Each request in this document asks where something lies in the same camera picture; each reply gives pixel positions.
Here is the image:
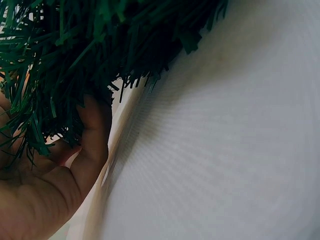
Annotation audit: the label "person's left hand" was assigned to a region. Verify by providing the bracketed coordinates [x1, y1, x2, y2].
[0, 91, 113, 240]

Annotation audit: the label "green artificial pine branches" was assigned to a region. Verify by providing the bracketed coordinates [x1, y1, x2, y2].
[0, 0, 230, 171]

